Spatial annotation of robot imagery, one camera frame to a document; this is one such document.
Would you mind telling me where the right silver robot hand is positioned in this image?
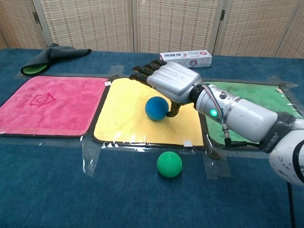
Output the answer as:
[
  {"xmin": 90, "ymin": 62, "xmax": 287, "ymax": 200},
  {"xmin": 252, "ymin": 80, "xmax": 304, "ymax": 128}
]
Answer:
[{"xmin": 127, "ymin": 57, "xmax": 204, "ymax": 119}]

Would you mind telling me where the blue ball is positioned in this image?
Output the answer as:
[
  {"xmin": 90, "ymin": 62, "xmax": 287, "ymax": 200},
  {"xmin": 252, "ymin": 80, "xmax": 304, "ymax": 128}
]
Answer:
[{"xmin": 144, "ymin": 95, "xmax": 170, "ymax": 122}]

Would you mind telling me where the yellow towel mat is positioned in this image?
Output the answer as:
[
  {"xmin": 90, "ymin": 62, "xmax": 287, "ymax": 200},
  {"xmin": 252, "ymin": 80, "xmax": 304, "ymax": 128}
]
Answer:
[{"xmin": 90, "ymin": 75, "xmax": 209, "ymax": 149}]

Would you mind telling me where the green ball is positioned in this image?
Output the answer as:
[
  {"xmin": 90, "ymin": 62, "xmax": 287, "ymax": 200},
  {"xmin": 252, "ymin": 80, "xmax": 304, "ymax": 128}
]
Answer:
[{"xmin": 156, "ymin": 150, "xmax": 184, "ymax": 179}]

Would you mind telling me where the green towel mat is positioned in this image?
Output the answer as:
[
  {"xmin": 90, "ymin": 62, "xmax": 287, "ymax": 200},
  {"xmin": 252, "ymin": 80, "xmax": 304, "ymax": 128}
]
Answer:
[{"xmin": 194, "ymin": 79, "xmax": 304, "ymax": 152}]

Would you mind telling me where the grey folded cloth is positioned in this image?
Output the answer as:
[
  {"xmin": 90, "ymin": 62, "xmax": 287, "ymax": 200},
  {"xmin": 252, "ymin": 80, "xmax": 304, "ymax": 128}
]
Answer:
[{"xmin": 20, "ymin": 41, "xmax": 92, "ymax": 79}]

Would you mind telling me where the pink towel mat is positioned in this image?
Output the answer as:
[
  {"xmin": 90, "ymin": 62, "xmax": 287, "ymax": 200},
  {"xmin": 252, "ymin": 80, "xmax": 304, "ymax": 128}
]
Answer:
[{"xmin": 0, "ymin": 73, "xmax": 110, "ymax": 141}]

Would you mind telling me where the white toothpaste box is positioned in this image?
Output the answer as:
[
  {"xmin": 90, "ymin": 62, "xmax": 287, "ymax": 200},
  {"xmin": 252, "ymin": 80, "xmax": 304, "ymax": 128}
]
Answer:
[{"xmin": 159, "ymin": 48, "xmax": 213, "ymax": 70}]

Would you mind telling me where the woven folding screen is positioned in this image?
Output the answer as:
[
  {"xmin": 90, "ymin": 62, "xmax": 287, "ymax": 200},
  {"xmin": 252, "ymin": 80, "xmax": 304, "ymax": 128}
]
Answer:
[{"xmin": 0, "ymin": 0, "xmax": 304, "ymax": 63}]

